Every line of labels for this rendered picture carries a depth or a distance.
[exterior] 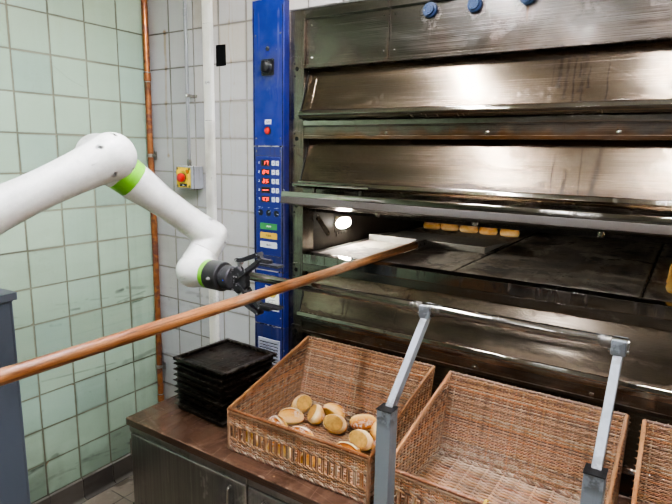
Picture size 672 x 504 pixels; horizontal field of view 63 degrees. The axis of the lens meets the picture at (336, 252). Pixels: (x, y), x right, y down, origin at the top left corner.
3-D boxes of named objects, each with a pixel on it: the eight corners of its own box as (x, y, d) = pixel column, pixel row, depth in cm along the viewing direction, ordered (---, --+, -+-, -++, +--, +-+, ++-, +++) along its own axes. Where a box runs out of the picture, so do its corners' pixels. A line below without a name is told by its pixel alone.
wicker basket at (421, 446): (444, 441, 193) (448, 368, 188) (622, 498, 163) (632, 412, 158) (377, 516, 153) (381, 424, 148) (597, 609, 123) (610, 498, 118)
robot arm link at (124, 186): (70, 159, 146) (97, 123, 149) (61, 158, 156) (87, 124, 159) (127, 198, 157) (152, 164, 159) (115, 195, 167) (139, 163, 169)
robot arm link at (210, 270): (199, 292, 168) (198, 262, 166) (226, 284, 177) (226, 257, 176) (213, 295, 164) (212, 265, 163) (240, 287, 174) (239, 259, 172)
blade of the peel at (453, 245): (484, 253, 225) (484, 247, 225) (368, 240, 255) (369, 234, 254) (509, 242, 255) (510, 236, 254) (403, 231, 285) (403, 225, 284)
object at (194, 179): (188, 187, 249) (187, 165, 247) (203, 188, 244) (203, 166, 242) (175, 188, 243) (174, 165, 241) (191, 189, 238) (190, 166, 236)
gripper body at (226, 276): (233, 261, 170) (256, 265, 165) (234, 287, 172) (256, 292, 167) (216, 265, 164) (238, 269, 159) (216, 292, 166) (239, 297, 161)
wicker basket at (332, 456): (306, 397, 226) (307, 333, 221) (434, 436, 197) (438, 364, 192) (224, 449, 186) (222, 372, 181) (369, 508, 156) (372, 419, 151)
